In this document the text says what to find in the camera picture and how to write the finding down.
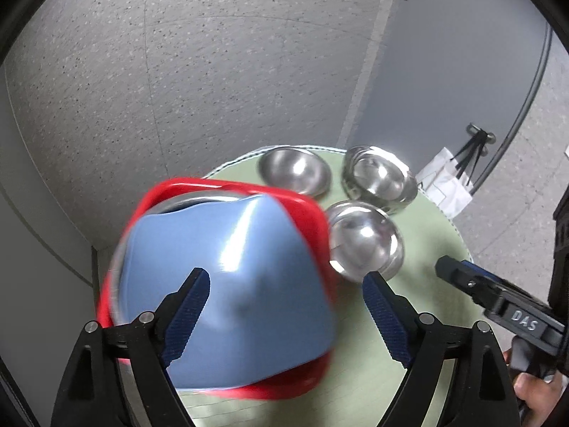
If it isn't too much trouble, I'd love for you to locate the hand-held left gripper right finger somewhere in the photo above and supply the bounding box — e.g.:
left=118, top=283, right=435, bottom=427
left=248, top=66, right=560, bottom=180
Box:
left=361, top=270, right=521, bottom=427

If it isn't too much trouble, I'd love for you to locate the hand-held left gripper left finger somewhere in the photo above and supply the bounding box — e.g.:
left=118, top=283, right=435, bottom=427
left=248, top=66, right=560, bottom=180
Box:
left=51, top=267, right=211, bottom=427

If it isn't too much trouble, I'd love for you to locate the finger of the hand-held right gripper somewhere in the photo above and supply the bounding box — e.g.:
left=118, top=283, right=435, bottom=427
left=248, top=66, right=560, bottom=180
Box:
left=435, top=255, right=568, bottom=357

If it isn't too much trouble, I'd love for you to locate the blue plastic bowl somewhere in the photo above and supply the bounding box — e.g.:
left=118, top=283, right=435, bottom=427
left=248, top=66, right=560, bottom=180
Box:
left=116, top=193, right=337, bottom=390

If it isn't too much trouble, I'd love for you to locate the red plastic bowl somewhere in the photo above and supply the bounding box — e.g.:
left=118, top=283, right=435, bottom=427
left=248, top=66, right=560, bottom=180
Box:
left=95, top=178, right=335, bottom=403

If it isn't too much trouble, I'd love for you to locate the person's right hand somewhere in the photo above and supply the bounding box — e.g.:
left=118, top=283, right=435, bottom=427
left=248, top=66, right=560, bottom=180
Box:
left=504, top=349, right=569, bottom=424

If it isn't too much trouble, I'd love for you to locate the green round tablecloth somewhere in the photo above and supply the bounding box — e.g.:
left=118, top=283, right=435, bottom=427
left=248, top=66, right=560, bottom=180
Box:
left=175, top=143, right=476, bottom=427

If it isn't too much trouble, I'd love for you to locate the steel bowl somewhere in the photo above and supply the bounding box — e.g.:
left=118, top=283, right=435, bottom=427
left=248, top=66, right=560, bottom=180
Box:
left=341, top=145, right=419, bottom=214
left=349, top=153, right=412, bottom=203
left=326, top=200, right=406, bottom=283
left=259, top=147, right=332, bottom=199

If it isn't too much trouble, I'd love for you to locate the white paper bag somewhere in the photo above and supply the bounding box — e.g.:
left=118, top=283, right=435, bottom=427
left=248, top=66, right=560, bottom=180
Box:
left=417, top=136, right=483, bottom=220

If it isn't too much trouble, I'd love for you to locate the grey door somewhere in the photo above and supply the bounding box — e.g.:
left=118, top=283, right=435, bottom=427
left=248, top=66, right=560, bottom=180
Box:
left=337, top=0, right=554, bottom=196

